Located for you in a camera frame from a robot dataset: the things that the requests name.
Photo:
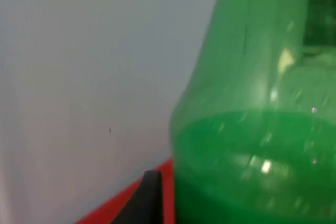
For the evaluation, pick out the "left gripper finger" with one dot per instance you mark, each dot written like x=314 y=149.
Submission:
x=147 y=203

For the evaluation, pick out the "green plastic bottle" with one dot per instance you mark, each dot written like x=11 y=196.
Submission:
x=252 y=129

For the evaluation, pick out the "red plastic tray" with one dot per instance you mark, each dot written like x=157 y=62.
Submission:
x=168 y=182

